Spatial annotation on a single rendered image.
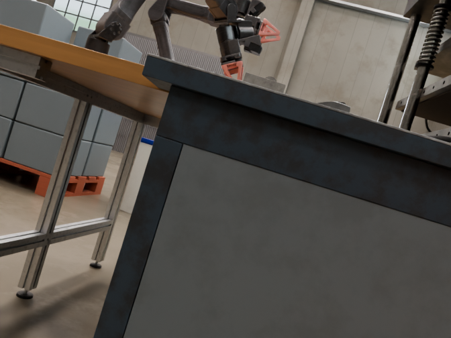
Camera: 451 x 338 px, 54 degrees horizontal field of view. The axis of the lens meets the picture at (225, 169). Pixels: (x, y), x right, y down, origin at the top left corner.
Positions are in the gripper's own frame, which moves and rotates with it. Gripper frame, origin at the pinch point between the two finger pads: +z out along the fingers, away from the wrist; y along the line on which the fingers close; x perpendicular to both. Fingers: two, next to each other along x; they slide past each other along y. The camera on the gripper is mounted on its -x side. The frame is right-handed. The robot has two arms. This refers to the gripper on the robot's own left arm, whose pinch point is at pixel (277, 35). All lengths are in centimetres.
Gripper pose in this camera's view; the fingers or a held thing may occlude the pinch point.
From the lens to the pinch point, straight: 182.7
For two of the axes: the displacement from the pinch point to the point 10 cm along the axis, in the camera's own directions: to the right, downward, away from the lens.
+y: 1.6, 0.3, 9.9
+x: -3.2, 9.5, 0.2
